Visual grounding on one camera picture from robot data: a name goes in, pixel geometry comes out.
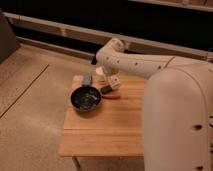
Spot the white plastic bottle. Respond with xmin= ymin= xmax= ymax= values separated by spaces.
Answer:
xmin=108 ymin=76 xmax=121 ymax=90

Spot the dark ceramic bowl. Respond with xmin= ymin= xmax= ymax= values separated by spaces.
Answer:
xmin=70 ymin=86 xmax=101 ymax=112

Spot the blue grey sponge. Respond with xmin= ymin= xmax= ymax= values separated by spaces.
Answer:
xmin=82 ymin=74 xmax=92 ymax=86

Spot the black rectangular block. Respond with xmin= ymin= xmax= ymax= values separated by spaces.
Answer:
xmin=100 ymin=85 xmax=113 ymax=94

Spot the grey cabinet corner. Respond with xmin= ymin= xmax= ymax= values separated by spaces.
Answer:
xmin=0 ymin=8 xmax=20 ymax=63

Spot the white shelf rail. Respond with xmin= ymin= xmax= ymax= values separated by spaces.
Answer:
xmin=4 ymin=12 xmax=213 ymax=59

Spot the orange carrot toy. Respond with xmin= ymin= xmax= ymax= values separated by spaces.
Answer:
xmin=102 ymin=94 xmax=121 ymax=99

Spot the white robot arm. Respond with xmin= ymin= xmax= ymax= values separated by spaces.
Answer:
xmin=96 ymin=38 xmax=213 ymax=171

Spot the white cylindrical cup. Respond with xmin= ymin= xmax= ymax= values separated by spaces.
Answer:
xmin=96 ymin=67 xmax=106 ymax=84

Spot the wooden table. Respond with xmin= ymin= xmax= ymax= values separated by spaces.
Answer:
xmin=58 ymin=75 xmax=146 ymax=159

